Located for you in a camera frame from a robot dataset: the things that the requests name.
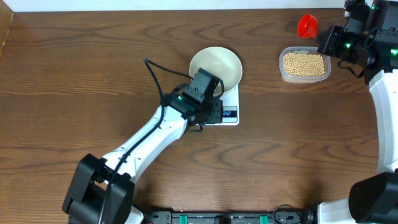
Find red plastic measuring scoop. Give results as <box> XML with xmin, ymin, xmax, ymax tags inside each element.
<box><xmin>297</xmin><ymin>14</ymin><xmax>318</xmax><ymax>39</ymax></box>

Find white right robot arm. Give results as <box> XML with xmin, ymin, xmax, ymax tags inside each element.
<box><xmin>314</xmin><ymin>1</ymin><xmax>397</xmax><ymax>223</ymax></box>

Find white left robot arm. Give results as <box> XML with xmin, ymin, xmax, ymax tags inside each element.
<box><xmin>62</xmin><ymin>93</ymin><xmax>223</xmax><ymax>223</ymax></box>

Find white digital kitchen scale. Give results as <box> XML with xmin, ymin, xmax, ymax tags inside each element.
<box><xmin>215</xmin><ymin>85</ymin><xmax>239</xmax><ymax>126</ymax></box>

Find cream plastic bowl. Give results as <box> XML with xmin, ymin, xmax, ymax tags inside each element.
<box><xmin>189</xmin><ymin>47</ymin><xmax>243</xmax><ymax>95</ymax></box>

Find clear container of soybeans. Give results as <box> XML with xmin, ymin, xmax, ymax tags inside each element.
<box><xmin>279</xmin><ymin>47</ymin><xmax>331</xmax><ymax>84</ymax></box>

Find brown cardboard side panel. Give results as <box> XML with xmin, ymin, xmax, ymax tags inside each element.
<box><xmin>0</xmin><ymin>0</ymin><xmax>14</xmax><ymax>55</ymax></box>

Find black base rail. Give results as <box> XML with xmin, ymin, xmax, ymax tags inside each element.
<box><xmin>142</xmin><ymin>208</ymin><xmax>317</xmax><ymax>224</ymax></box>

